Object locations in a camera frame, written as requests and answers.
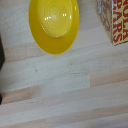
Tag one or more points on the patterned snack bag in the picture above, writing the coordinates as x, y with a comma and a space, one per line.
115, 20

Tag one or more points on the black fabric storage box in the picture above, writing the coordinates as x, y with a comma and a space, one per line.
1, 53

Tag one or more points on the yellow plastic bowl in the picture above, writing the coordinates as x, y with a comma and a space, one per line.
53, 23

